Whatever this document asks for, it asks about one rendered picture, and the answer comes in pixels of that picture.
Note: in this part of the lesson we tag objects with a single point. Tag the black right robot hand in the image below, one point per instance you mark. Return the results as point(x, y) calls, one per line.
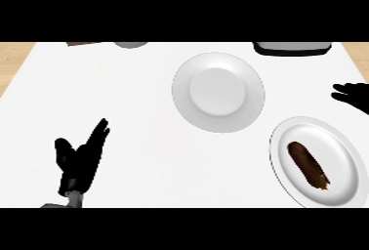
point(356, 96)

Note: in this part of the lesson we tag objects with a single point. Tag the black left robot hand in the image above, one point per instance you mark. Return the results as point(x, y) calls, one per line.
point(80, 161)

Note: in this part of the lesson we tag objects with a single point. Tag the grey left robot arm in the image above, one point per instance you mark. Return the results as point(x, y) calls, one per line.
point(66, 200)

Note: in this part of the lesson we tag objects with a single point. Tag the white oval plate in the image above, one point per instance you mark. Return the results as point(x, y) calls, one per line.
point(319, 162)

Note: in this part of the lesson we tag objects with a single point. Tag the brown sweet potato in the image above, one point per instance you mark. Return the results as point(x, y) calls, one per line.
point(307, 164)

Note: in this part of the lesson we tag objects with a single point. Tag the white round plate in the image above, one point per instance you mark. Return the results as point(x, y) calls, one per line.
point(218, 92)

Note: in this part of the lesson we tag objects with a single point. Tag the black and grey appliance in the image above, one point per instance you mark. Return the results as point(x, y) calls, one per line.
point(292, 48)

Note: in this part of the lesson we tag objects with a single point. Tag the brown flat object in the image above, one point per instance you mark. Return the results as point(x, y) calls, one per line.
point(84, 43)

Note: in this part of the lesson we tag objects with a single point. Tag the grey round object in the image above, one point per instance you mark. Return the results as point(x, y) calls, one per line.
point(130, 44)

